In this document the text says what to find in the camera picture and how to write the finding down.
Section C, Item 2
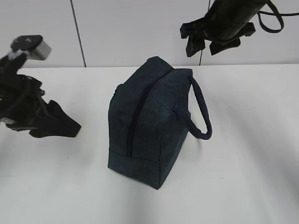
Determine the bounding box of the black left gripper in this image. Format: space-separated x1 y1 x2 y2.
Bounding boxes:
0 52 81 138

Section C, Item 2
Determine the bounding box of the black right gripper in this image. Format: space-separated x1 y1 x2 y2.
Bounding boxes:
180 18 256 57

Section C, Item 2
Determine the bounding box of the dark blue lunch bag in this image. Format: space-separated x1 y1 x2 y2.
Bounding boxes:
107 56 213 189

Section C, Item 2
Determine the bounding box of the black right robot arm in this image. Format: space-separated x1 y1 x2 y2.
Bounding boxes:
180 0 268 57

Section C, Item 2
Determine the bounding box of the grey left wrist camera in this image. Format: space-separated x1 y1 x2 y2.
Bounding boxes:
7 35 51 61

